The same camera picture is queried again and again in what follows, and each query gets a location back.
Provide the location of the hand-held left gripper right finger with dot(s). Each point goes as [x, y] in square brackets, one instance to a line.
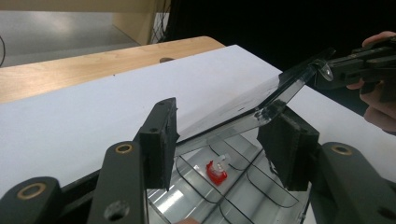
[289, 146]

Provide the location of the white board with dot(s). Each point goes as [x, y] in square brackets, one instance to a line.
[77, 124]

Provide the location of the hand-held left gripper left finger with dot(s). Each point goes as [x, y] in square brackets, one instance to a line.
[158, 143]

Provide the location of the light wooden shelf unit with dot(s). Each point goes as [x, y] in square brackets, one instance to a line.
[130, 21]

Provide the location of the small red clear plastic part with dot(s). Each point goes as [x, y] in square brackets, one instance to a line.
[216, 174]

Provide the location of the clear grey compartment box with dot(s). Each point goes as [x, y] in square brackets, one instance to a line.
[243, 124]

